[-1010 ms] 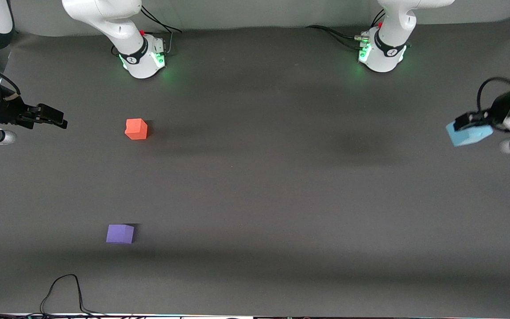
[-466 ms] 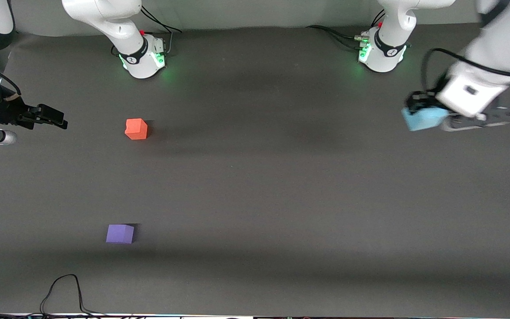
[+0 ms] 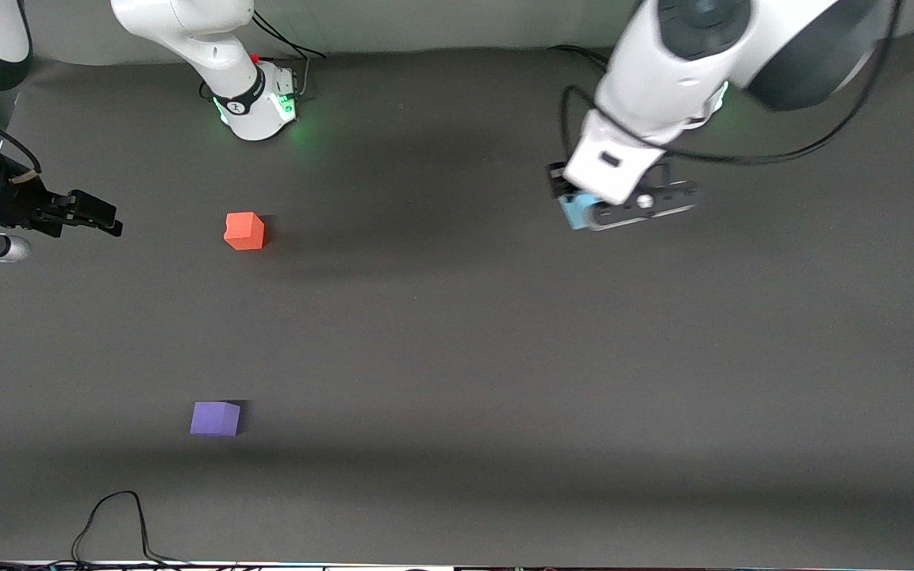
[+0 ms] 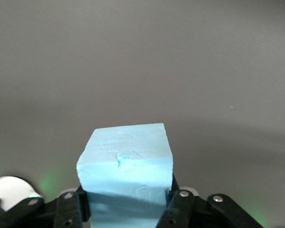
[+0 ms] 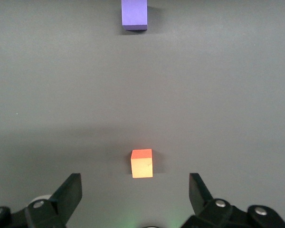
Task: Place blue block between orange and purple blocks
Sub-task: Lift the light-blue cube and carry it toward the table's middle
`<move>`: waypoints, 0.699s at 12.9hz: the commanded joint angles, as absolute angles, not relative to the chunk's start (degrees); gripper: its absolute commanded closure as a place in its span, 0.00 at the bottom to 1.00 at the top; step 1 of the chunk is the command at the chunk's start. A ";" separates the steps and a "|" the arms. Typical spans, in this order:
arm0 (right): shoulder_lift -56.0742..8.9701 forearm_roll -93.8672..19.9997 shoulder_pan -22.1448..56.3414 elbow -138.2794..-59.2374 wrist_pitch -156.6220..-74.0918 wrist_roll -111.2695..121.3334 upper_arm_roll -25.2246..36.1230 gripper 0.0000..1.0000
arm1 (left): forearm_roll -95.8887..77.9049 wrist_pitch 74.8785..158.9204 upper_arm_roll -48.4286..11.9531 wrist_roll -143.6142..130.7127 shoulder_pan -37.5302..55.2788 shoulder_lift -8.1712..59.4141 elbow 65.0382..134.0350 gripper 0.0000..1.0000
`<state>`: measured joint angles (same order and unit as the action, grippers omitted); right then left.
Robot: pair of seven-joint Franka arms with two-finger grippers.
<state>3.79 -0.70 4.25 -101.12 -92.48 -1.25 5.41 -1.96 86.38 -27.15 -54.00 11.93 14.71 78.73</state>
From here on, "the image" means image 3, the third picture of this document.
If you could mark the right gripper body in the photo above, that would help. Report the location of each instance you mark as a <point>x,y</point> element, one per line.
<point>14,202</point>

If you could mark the light blue foam block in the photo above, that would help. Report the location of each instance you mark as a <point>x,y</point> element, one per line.
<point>576,211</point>

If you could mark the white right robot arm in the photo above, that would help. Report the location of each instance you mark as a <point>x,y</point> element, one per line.
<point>211,47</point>

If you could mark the orange foam block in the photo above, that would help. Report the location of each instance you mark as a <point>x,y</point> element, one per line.
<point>243,231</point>

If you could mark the purple foam block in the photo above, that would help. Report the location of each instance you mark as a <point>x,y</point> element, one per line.
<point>214,419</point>

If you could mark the dark grey table mat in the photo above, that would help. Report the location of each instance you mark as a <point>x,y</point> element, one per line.
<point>457,396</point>

